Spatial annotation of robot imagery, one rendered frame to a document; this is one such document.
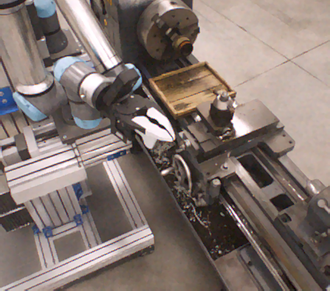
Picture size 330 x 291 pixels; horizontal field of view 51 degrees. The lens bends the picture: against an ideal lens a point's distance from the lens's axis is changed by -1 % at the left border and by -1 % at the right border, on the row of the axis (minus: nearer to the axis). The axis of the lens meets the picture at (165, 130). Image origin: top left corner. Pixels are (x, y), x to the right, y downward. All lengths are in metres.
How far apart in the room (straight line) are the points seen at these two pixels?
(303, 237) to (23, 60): 1.09
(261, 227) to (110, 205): 1.07
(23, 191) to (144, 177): 1.36
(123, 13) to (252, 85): 1.76
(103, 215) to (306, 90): 2.15
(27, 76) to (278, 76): 2.72
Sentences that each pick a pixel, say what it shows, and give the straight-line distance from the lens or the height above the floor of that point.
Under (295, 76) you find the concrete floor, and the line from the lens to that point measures 3.54.
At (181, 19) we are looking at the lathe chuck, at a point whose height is 1.16.
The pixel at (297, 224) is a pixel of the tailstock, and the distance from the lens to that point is 1.40.
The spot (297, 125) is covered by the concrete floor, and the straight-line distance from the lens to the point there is 3.06.
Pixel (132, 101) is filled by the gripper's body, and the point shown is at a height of 1.59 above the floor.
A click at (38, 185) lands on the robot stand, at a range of 1.31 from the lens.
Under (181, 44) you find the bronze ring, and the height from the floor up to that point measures 1.11.
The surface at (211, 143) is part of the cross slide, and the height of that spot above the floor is 0.96.
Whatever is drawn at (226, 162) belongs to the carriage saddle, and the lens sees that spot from 1.52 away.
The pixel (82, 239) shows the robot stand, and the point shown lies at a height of 0.22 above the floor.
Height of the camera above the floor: 2.11
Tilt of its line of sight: 48 degrees down
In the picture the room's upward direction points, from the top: straight up
